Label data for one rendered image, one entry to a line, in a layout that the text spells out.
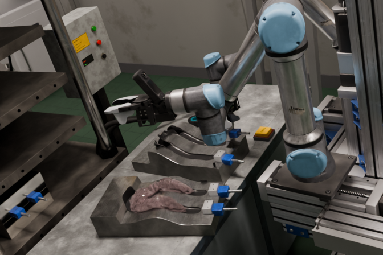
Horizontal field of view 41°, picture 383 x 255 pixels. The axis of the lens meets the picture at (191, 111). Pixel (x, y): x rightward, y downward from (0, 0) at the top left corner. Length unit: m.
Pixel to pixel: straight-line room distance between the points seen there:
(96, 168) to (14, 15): 3.42
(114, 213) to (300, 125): 0.92
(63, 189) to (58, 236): 0.38
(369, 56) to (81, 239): 1.35
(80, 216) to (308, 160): 1.19
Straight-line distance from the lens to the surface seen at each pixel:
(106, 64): 2.84
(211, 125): 1.52
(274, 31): 1.33
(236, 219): 2.32
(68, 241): 2.25
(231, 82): 1.58
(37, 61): 5.99
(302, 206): 1.83
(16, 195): 2.43
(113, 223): 2.10
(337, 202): 1.74
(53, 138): 2.54
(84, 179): 2.62
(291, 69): 1.40
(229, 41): 4.79
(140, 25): 5.43
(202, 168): 2.21
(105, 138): 2.67
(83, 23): 2.73
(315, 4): 2.08
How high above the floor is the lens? 2.10
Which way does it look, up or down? 27 degrees down
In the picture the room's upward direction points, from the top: 17 degrees counter-clockwise
